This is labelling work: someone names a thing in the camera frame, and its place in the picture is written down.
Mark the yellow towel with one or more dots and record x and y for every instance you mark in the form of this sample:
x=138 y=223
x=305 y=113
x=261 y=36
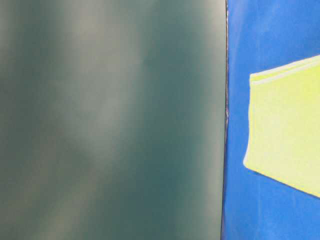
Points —
x=284 y=124

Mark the blue table cloth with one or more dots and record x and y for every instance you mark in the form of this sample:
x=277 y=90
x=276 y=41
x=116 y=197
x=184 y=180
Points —
x=264 y=34

